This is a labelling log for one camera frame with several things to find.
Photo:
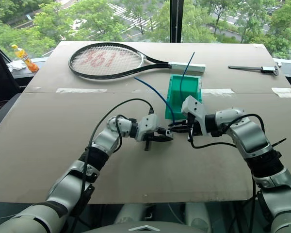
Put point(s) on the black angled stand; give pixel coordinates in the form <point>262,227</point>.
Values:
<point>2,72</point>

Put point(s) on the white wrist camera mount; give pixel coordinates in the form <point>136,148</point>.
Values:
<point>148,126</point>
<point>196,109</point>

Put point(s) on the green plastic bin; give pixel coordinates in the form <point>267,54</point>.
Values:
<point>174,102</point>

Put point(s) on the white coupler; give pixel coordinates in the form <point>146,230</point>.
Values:
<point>168,132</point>

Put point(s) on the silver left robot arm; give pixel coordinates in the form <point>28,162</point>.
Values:
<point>63,184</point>

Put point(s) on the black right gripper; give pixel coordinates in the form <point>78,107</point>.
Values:
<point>193,128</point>

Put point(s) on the orange drink bottle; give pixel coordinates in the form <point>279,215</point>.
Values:
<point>26,59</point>

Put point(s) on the black flat tool with tag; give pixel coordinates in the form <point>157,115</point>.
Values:
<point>247,68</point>

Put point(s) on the white crumpled cloth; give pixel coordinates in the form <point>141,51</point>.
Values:
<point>15,66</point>

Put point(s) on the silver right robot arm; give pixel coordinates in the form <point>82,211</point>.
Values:
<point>249,136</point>

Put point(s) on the silver robot torso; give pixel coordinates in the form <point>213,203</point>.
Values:
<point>145,227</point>

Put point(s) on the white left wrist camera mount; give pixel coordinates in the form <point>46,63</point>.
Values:
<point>148,126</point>

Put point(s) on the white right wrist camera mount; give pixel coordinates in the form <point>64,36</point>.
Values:
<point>196,109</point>

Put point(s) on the white tape strip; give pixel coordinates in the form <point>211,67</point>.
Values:
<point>219,91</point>
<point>81,90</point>

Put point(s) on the black white tennis racket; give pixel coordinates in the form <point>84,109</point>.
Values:
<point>177,65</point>

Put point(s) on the dark window frame post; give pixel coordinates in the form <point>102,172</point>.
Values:
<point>176,20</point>

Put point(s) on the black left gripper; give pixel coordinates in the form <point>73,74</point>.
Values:
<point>148,145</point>

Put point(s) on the grey rounded shape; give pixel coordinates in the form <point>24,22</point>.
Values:
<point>198,216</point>
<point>131,213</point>

